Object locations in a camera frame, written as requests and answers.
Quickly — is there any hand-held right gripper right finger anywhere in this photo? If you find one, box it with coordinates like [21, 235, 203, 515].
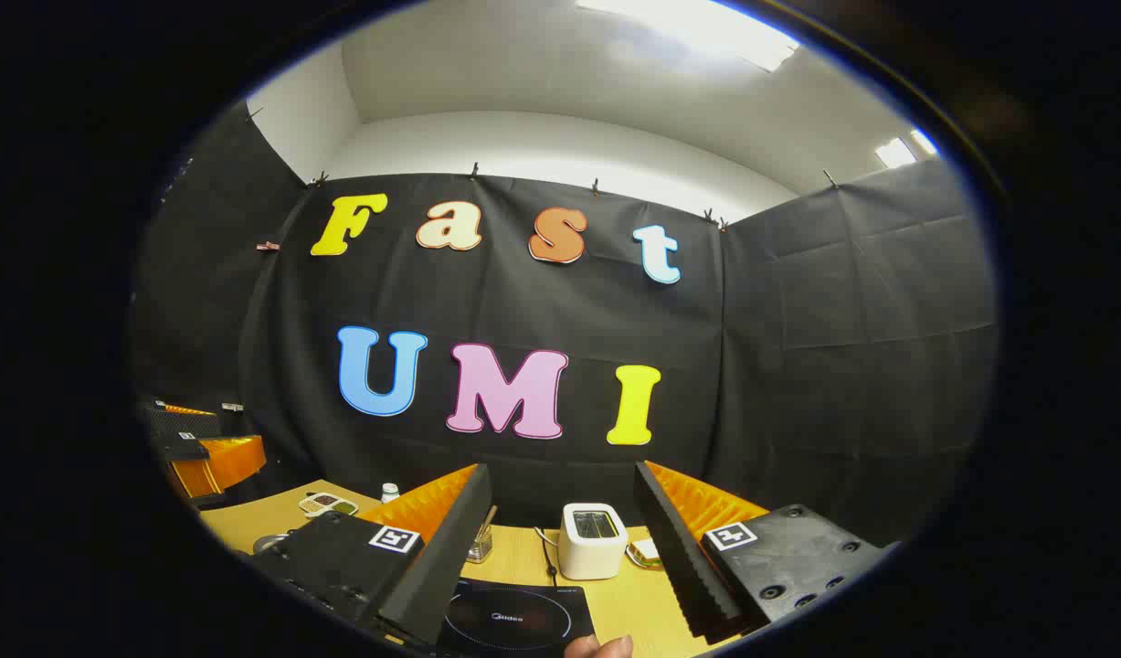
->
[633, 461, 891, 646]

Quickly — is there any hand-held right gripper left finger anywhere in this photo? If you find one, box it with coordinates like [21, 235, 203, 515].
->
[249, 463, 493, 646]

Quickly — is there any black induction cooktop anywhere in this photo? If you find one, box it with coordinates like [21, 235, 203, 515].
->
[437, 578, 598, 658]

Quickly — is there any white toaster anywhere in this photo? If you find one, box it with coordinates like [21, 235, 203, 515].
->
[558, 503, 630, 581]

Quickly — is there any white divided dish with beans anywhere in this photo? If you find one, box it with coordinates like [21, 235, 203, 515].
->
[298, 492, 360, 519]

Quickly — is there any black backdrop cloth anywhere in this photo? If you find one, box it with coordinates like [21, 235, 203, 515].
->
[129, 101, 999, 551]

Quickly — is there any small ceiling light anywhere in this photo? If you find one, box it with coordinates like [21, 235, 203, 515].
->
[874, 128, 941, 169]

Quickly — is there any large ceiling light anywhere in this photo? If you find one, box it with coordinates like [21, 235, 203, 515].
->
[576, 0, 800, 73]

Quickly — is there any black power cable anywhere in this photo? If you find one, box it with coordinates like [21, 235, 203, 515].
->
[534, 527, 562, 587]

